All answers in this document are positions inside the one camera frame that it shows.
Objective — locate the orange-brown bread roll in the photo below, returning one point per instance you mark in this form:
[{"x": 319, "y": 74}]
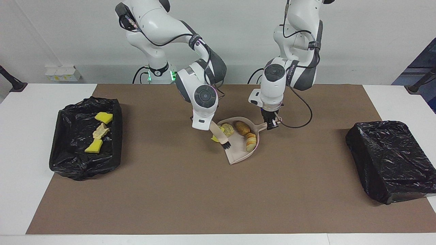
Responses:
[{"x": 242, "y": 127}]

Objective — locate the large pale tan lump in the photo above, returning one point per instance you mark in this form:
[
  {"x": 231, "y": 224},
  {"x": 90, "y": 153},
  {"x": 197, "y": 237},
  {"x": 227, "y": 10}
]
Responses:
[{"x": 251, "y": 141}]

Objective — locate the white power socket box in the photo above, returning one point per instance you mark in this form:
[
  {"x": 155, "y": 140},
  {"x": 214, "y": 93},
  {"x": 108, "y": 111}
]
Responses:
[{"x": 63, "y": 73}]

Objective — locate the yellow sponge piece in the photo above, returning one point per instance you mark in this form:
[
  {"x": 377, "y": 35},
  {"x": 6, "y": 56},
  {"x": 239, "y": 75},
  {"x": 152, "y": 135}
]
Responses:
[
  {"x": 104, "y": 117},
  {"x": 215, "y": 138},
  {"x": 93, "y": 146}
]

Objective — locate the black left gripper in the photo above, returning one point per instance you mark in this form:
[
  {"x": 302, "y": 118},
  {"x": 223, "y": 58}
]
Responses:
[{"x": 271, "y": 114}]

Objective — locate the tan lump with orange streaks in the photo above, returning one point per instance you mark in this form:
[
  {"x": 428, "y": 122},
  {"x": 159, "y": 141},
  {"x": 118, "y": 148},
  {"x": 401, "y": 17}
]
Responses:
[{"x": 100, "y": 131}]

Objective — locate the beige brush with black bristles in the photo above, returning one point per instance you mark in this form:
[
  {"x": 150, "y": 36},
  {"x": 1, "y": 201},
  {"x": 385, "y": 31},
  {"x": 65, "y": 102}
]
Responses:
[{"x": 220, "y": 136}]

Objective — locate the small pale tan lump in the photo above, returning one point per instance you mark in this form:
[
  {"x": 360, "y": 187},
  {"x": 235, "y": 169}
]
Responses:
[{"x": 228, "y": 129}]

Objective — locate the beige plastic dustpan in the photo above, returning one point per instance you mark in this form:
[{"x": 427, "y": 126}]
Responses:
[{"x": 240, "y": 153}]

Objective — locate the black stand leg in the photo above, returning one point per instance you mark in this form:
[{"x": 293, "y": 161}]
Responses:
[
  {"x": 13, "y": 83},
  {"x": 419, "y": 85}
]

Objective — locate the brown table mat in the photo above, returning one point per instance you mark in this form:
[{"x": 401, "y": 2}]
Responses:
[{"x": 218, "y": 204}]

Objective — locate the bin lined with black bag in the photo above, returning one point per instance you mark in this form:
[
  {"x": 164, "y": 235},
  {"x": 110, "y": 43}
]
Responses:
[
  {"x": 71, "y": 136},
  {"x": 391, "y": 160}
]

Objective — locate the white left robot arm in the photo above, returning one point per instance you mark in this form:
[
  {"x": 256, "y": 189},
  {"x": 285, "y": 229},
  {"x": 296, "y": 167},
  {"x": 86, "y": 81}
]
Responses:
[{"x": 274, "y": 85}]

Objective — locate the dark blue panel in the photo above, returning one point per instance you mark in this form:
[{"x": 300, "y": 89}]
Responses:
[{"x": 424, "y": 61}]

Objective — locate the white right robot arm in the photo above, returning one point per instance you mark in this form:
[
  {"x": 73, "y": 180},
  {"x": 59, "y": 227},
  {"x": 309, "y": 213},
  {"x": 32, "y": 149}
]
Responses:
[{"x": 204, "y": 95}]

